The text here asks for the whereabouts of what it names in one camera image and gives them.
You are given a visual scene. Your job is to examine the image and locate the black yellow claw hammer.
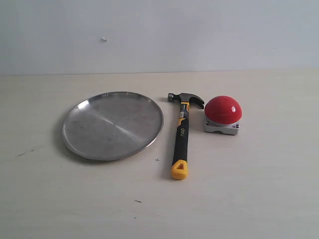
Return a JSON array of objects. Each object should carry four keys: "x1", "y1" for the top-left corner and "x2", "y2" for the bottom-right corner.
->
[{"x1": 167, "y1": 93, "x2": 204, "y2": 180}]

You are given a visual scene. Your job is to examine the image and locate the red dome push button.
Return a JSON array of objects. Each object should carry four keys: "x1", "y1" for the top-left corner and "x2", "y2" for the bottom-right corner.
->
[{"x1": 204, "y1": 96, "x2": 242, "y2": 135}]

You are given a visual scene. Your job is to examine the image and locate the round steel plate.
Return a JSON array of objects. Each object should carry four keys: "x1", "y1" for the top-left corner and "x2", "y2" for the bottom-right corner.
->
[{"x1": 61, "y1": 92, "x2": 163, "y2": 161}]

